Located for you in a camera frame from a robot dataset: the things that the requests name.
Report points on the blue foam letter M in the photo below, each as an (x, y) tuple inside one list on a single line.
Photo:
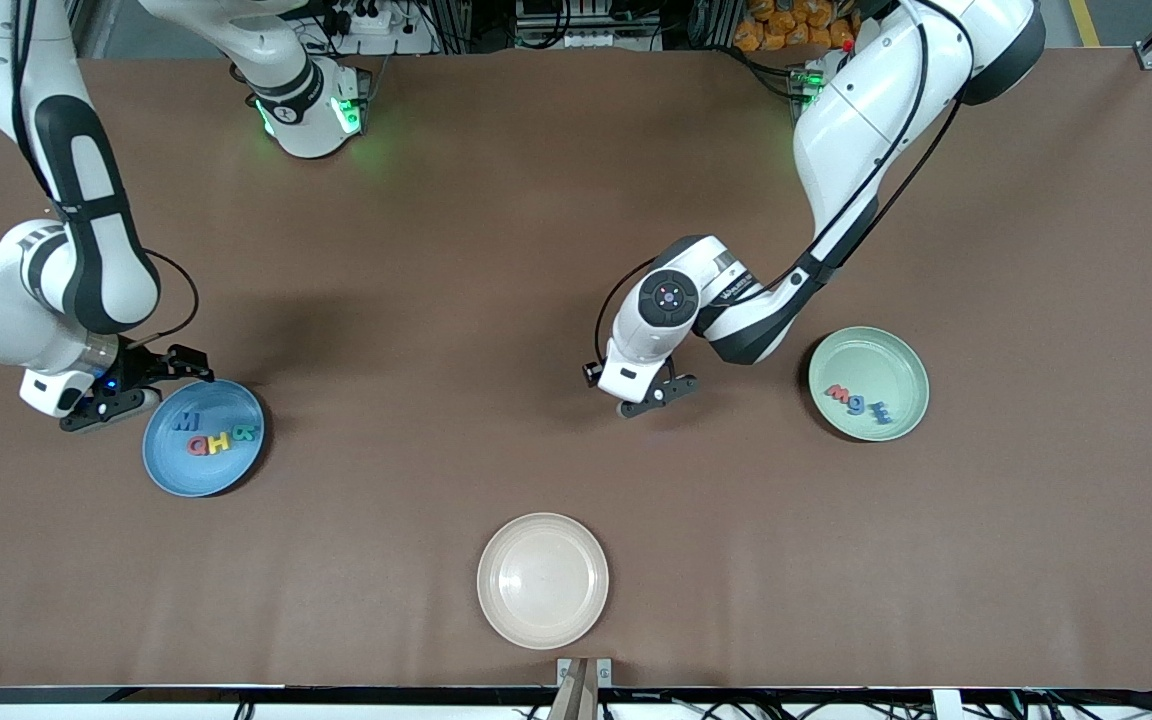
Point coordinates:
[(188, 421)]

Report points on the red foam letter G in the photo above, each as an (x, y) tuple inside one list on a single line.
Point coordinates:
[(198, 445)]

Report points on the yellow foam uppercase letter H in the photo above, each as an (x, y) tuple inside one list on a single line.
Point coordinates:
[(220, 441)]

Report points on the green foam letter R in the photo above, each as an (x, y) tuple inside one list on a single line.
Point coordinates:
[(247, 433)]

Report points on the red foam letter w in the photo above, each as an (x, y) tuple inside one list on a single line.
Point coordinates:
[(838, 392)]

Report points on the dark blue foam letter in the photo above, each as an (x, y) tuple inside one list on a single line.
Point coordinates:
[(854, 402)]

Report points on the blue foam letter E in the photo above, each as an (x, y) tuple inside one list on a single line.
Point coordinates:
[(877, 410)]

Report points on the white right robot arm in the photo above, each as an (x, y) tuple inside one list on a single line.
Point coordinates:
[(86, 230)]

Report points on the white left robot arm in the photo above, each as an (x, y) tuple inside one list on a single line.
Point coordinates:
[(866, 100)]

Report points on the blue plate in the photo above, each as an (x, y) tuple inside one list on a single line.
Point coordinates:
[(201, 470)]

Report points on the beige plate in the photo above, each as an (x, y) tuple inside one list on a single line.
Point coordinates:
[(543, 580)]

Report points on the green plate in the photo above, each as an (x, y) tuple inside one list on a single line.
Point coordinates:
[(876, 355)]

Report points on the grey control box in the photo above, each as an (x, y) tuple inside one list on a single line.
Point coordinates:
[(586, 35)]

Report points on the orange toy pile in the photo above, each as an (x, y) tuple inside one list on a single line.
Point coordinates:
[(786, 25)]

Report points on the brown table mat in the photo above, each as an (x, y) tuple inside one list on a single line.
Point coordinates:
[(1036, 580)]

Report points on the white power strip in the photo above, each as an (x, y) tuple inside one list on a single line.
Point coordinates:
[(381, 20)]

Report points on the metal mounting bracket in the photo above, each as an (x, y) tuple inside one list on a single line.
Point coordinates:
[(603, 671)]

